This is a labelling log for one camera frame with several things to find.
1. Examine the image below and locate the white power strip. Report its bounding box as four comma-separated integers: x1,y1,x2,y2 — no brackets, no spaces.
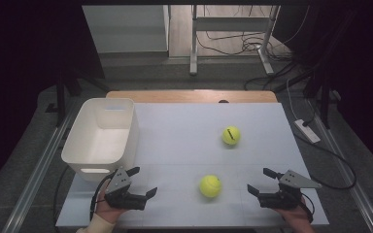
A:
293,118,322,145

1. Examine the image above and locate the wooden table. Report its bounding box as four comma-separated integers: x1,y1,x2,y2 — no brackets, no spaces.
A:
105,89,279,104

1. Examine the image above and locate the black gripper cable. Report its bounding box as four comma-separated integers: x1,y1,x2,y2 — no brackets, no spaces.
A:
300,191,316,224
89,173,116,222

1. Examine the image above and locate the aluminium floor rail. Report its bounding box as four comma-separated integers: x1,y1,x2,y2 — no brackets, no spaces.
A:
1,103,77,233
306,98,373,233

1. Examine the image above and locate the black power strip cable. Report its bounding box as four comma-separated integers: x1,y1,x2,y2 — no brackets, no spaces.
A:
294,116,358,191

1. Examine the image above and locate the tangle of floor cables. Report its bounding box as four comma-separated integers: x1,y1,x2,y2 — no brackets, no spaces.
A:
195,4,315,92

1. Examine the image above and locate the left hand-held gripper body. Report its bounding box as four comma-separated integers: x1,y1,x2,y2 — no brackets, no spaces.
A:
104,166,149,212

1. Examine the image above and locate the plain yellow tennis ball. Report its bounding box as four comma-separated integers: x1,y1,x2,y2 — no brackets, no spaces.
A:
198,174,223,199

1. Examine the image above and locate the black stand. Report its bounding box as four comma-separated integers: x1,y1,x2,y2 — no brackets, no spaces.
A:
44,62,112,128
302,62,342,130

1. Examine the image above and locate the thin white cable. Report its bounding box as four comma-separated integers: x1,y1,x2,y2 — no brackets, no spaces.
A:
286,76,303,121

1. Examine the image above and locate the white plastic bin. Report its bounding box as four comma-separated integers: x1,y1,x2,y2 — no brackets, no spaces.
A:
60,97,141,183

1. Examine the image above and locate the white cabinet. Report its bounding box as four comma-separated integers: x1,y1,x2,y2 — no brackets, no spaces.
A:
82,4,171,54

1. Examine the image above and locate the person's left hand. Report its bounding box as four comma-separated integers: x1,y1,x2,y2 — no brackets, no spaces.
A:
94,189,128,225

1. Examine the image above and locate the person's right hand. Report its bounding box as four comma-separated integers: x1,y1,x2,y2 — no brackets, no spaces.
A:
273,197,316,233

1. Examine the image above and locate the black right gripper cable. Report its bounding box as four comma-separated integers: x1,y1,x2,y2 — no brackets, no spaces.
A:
300,191,316,224

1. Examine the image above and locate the white metal desk frame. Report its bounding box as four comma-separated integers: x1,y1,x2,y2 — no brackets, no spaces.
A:
188,4,282,78

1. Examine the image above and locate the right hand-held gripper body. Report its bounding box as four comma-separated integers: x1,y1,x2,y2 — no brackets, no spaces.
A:
257,169,323,211

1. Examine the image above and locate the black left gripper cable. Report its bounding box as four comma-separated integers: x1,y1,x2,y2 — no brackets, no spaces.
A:
89,173,116,222

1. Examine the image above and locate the white table board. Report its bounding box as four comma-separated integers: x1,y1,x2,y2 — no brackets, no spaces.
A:
54,102,330,229

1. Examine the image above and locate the yellow tennis ball black mark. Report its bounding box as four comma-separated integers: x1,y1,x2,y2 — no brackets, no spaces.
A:
221,125,242,146

